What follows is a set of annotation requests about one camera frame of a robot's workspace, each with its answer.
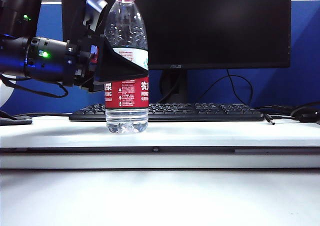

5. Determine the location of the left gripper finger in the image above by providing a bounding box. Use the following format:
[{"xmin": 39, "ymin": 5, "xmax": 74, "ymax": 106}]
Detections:
[{"xmin": 95, "ymin": 35, "xmax": 150, "ymax": 84}]

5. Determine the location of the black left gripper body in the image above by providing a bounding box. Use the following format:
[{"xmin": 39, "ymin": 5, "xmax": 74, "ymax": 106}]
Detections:
[{"xmin": 63, "ymin": 0, "xmax": 105, "ymax": 93}]

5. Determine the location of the clear plastic water bottle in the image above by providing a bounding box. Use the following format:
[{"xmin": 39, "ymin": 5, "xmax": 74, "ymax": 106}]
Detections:
[{"xmin": 104, "ymin": 0, "xmax": 150, "ymax": 135}]

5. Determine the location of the black monitor stand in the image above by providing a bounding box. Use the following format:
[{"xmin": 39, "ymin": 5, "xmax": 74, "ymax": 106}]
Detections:
[{"xmin": 159, "ymin": 69, "xmax": 189, "ymax": 105}]

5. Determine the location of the black computer monitor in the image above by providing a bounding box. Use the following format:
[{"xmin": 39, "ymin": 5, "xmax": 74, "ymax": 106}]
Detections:
[{"xmin": 61, "ymin": 0, "xmax": 292, "ymax": 72}]

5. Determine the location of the dark grey cloth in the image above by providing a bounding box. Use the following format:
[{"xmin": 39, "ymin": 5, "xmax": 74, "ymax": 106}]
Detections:
[{"xmin": 0, "ymin": 110, "xmax": 34, "ymax": 127}]

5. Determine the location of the black computer keyboard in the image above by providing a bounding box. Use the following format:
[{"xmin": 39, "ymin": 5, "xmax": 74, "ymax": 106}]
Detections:
[{"xmin": 68, "ymin": 103, "xmax": 266, "ymax": 123}]

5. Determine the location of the white board platform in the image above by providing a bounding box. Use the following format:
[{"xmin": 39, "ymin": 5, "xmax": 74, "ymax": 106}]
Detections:
[{"xmin": 0, "ymin": 117, "xmax": 320, "ymax": 148}]

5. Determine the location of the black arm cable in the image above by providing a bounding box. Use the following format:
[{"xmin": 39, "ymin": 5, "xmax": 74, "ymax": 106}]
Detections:
[{"xmin": 0, "ymin": 73, "xmax": 69, "ymax": 99}]

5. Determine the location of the black keyboard cable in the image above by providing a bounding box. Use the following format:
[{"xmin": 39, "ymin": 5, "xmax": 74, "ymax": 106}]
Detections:
[{"xmin": 13, "ymin": 112, "xmax": 73, "ymax": 119}]

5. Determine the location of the black monitor cable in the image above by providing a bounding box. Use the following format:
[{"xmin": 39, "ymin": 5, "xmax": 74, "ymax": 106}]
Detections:
[{"xmin": 193, "ymin": 69, "xmax": 254, "ymax": 106}]

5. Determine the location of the black barrel plug cable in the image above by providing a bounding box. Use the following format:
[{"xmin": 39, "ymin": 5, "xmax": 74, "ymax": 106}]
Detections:
[{"xmin": 261, "ymin": 112, "xmax": 296, "ymax": 126}]

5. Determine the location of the black tangled cable bundle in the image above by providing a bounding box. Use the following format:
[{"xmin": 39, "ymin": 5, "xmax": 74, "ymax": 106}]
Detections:
[{"xmin": 254, "ymin": 101, "xmax": 320, "ymax": 126}]

